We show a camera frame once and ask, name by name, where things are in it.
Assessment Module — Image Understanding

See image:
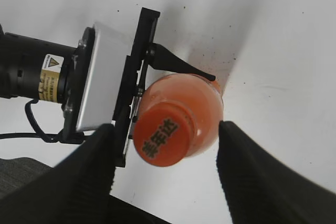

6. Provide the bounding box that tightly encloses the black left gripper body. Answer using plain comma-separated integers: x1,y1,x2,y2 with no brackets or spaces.
112,7,160,167

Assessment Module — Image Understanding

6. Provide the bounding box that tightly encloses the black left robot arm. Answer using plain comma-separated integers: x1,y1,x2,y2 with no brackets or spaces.
1,8,215,167

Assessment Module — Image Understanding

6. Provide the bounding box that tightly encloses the orange soda bottle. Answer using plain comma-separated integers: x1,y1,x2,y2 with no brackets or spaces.
137,74,224,158

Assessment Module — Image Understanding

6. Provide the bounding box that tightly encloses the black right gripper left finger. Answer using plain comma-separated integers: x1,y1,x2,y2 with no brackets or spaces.
1,124,115,223

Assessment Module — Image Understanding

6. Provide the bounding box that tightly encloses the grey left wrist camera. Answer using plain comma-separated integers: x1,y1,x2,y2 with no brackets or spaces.
62,22,131,144

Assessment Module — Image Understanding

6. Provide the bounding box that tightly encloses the orange bottle cap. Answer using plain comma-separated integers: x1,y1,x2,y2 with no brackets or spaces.
133,102,195,167

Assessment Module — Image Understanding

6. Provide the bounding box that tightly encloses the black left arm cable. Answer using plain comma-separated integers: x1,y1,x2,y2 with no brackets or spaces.
0,99,85,145

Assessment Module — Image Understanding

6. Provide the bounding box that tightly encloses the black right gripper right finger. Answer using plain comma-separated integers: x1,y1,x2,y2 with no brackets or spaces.
216,121,335,223

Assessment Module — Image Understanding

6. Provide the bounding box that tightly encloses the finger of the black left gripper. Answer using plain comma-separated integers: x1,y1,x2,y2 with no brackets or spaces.
148,43,216,81

